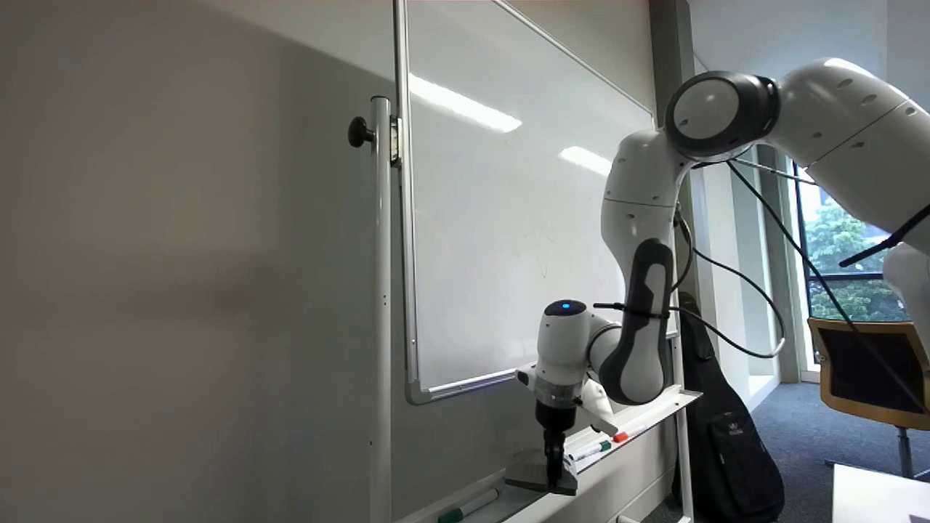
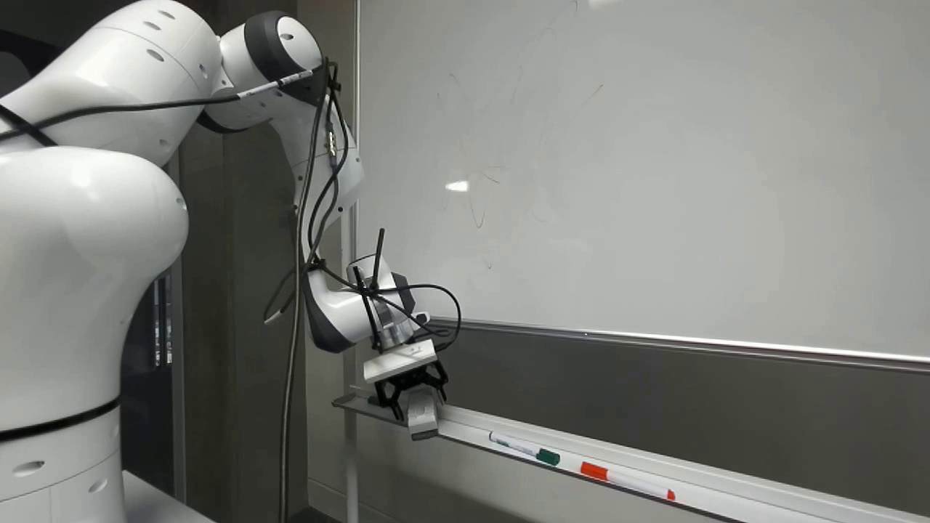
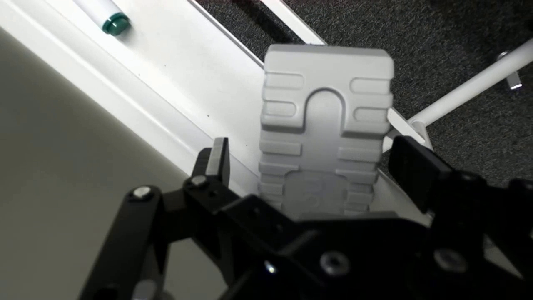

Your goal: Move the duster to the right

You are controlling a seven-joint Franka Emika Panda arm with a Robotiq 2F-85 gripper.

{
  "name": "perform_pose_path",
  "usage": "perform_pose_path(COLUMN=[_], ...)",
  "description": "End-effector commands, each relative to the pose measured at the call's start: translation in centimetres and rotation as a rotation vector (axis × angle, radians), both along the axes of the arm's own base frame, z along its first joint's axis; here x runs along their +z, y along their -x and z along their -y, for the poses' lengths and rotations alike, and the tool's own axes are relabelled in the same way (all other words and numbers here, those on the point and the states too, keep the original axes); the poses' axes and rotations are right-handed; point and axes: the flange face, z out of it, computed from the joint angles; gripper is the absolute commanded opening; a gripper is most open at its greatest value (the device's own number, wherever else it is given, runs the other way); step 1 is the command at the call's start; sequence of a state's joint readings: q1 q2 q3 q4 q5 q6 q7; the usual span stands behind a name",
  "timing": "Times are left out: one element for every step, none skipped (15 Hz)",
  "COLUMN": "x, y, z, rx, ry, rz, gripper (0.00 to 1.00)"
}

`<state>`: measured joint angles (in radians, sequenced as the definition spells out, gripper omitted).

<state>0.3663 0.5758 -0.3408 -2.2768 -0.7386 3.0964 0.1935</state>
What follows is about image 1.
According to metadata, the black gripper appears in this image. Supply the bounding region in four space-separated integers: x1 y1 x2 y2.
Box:
535 400 574 489

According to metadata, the green capped whiteboard marker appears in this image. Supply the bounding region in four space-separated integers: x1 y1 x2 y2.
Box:
566 439 615 468

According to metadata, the white whiteboard tray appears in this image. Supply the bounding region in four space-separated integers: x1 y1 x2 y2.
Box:
394 387 705 523

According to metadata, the black bag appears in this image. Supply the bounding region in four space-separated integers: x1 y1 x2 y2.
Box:
678 287 787 523

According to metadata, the whiteboard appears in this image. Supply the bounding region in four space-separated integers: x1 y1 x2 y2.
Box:
390 0 679 407

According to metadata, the white table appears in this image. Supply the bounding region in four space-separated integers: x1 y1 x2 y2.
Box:
829 461 930 523

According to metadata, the wood framed black chair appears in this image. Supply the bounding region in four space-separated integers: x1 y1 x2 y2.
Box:
807 316 930 480

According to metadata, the window with green view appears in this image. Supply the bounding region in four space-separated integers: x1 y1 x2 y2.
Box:
753 143 919 329

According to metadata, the black stand knob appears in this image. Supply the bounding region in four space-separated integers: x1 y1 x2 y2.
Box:
345 112 378 152

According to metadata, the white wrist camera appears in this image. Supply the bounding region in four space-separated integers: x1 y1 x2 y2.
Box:
574 374 624 441

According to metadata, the white whiteboard stand frame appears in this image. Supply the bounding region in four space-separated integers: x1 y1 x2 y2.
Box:
367 93 402 523

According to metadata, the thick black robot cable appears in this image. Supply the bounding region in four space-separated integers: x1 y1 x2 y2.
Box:
673 211 791 364

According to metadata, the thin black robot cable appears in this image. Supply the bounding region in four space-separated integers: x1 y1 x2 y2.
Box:
723 157 926 416

